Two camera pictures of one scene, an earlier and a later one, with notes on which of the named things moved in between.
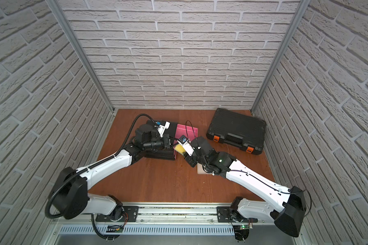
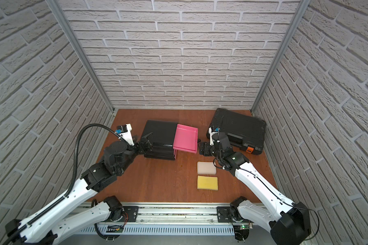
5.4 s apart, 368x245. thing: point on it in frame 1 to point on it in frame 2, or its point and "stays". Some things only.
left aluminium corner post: x=81 y=52 stays
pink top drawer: x=189 y=132 stays
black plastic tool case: x=238 y=129 stays
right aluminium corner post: x=291 y=33 stays
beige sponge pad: x=200 y=170 stays
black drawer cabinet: x=166 y=129 stays
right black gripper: x=189 y=160 to x=205 y=147
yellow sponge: x=180 y=148 to x=207 y=182
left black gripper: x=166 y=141 to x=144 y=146
